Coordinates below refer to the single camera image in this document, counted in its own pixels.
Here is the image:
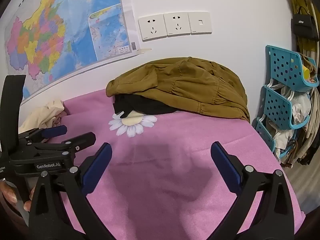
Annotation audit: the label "colourful wall map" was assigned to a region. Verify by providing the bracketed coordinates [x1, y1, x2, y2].
[4, 0, 152, 105]

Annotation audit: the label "person's left hand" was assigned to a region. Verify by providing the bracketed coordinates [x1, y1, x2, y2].
[0, 181, 38, 213]

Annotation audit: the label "pink daisy print blanket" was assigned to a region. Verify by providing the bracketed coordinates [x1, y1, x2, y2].
[19, 89, 307, 240]

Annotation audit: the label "black garment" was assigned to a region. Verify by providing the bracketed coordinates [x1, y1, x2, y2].
[112, 94, 180, 119]

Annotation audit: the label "beige hanging clothes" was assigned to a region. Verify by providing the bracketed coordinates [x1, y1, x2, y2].
[299, 55, 320, 165]

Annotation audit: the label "olive green garment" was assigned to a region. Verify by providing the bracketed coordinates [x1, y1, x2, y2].
[106, 57, 251, 123]

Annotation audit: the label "blue plastic basket rack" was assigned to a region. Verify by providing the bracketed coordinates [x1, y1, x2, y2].
[255, 45, 320, 160]

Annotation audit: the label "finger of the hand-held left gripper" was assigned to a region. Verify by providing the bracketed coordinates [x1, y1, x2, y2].
[19, 124, 68, 146]
[32, 132, 97, 157]

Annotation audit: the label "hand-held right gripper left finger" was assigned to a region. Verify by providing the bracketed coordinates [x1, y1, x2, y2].
[29, 142, 113, 240]

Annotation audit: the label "white plastic bag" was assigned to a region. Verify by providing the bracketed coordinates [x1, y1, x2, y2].
[291, 94, 312, 125]

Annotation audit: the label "cream garment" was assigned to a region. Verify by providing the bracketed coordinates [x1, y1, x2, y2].
[19, 99, 67, 133]

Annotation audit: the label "white wall socket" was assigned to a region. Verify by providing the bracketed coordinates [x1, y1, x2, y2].
[138, 15, 167, 42]
[163, 12, 192, 37]

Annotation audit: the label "black handbag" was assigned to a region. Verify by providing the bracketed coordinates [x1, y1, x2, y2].
[292, 12, 320, 42]

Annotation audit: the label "pinkish beige garment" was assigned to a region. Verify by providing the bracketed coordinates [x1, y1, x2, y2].
[51, 115, 67, 128]

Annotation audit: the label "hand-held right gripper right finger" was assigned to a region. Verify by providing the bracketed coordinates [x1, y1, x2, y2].
[211, 142, 295, 240]

